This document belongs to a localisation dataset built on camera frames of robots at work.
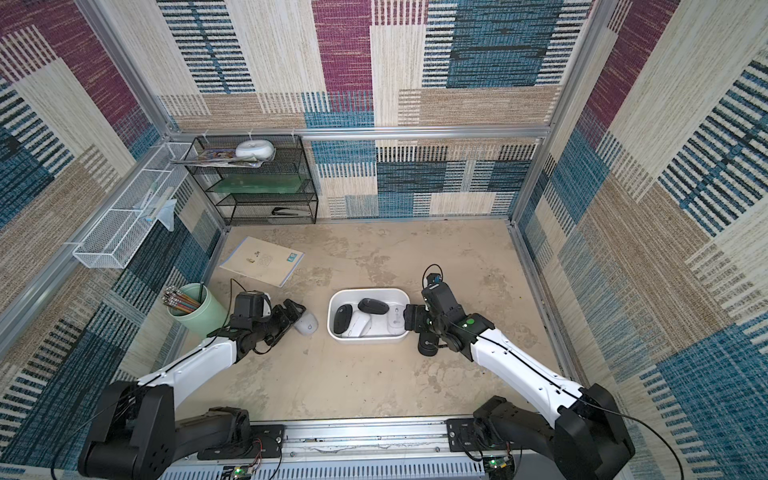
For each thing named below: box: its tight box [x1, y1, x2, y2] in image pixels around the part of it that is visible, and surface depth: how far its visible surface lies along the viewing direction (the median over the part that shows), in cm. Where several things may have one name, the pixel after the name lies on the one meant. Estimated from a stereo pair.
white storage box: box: [327, 288, 411, 343], surface depth 94 cm
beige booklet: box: [219, 236, 305, 288], surface depth 111 cm
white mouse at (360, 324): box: [348, 312, 372, 337], surface depth 92 cm
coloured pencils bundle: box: [161, 285, 201, 313], surface depth 82 cm
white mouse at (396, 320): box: [387, 304, 406, 335], surface depth 93 cm
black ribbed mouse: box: [358, 298, 390, 314], surface depth 96 cm
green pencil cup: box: [167, 282, 229, 337], surface depth 84 cm
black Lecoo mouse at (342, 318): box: [333, 304, 353, 334], surface depth 93 cm
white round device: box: [235, 140, 275, 161], surface depth 91 cm
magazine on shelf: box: [170, 148, 264, 168], surface depth 83 cm
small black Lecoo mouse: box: [418, 332, 439, 356], surface depth 89 cm
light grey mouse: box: [294, 311, 319, 336], surface depth 93 cm
